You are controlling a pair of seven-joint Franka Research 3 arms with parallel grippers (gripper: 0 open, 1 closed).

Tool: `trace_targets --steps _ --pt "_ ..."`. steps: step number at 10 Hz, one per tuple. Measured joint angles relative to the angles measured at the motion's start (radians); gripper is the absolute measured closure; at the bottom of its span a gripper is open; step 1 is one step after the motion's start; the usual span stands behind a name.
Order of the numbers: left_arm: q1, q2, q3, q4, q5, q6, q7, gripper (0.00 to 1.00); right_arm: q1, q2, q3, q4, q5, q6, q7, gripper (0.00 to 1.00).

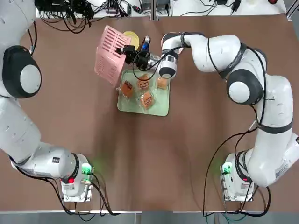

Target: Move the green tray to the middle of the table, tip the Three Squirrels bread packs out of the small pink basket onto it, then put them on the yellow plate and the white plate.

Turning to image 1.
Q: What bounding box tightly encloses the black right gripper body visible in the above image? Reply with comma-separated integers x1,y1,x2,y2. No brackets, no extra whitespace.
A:
134,51,153,71

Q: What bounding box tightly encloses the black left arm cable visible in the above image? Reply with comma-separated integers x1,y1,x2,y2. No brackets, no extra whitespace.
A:
11,22,141,221

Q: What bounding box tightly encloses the black desk cable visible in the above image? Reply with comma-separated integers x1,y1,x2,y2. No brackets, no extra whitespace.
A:
38,4,94,33

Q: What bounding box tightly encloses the green rectangular tray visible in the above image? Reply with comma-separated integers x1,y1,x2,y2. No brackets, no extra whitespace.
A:
116,69,171,117

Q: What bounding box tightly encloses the small pink slotted basket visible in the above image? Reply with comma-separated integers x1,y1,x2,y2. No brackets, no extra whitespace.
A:
94,25,132,88

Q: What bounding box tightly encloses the aluminium frame post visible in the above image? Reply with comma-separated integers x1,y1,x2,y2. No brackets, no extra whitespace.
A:
286,0,299,21
151,0,160,21

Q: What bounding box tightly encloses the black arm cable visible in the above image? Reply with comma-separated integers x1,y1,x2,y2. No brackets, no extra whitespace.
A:
11,22,141,221
132,31,273,219

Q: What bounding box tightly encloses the brown bread pack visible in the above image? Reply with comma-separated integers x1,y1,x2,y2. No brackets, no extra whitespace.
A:
136,74,151,91
116,80,135,100
156,76,169,91
139,91,156,110

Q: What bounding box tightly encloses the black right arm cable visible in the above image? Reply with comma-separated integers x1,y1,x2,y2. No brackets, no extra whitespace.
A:
132,31,273,219

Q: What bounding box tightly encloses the yellow round plate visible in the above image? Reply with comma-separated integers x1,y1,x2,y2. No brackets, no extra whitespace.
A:
123,31,141,51

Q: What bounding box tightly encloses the black equipment box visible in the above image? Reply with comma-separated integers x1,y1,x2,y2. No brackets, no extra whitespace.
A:
35,0,71,12

